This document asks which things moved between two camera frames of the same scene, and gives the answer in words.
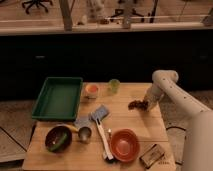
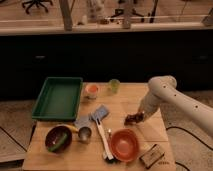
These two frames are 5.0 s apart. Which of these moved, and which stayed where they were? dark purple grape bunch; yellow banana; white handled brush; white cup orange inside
Moved: dark purple grape bunch
Stayed: white handled brush; yellow banana; white cup orange inside
